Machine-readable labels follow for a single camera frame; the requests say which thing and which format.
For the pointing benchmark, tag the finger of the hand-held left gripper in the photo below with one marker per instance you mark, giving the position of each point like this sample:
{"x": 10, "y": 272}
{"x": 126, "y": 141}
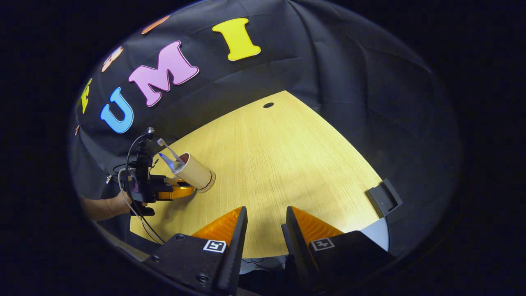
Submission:
{"x": 181, "y": 192}

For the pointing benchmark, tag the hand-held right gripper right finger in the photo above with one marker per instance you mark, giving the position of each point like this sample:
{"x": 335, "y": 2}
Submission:
{"x": 296, "y": 246}

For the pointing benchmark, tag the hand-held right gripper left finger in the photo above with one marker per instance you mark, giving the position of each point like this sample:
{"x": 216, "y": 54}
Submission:
{"x": 236, "y": 246}

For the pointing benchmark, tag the round brown coaster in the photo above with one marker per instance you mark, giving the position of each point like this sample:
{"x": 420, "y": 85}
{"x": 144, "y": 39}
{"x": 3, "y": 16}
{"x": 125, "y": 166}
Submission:
{"x": 211, "y": 185}

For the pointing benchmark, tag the white toothpaste tube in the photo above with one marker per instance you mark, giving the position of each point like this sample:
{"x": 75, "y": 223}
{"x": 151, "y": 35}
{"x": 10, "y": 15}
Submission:
{"x": 168, "y": 162}

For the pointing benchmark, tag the white toothbrush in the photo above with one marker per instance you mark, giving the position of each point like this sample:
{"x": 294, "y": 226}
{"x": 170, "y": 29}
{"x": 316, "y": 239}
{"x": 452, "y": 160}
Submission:
{"x": 169, "y": 150}

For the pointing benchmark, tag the wooden desktop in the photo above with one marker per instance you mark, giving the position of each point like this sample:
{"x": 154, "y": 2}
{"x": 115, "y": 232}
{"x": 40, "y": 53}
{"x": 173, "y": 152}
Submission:
{"x": 279, "y": 164}

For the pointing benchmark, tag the black backdrop cloth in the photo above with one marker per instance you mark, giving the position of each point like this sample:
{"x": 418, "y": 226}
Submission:
{"x": 328, "y": 82}

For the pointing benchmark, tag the black desk edge bracket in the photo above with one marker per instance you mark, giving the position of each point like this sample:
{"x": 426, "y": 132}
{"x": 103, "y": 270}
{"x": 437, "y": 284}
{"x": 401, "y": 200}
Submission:
{"x": 384, "y": 198}

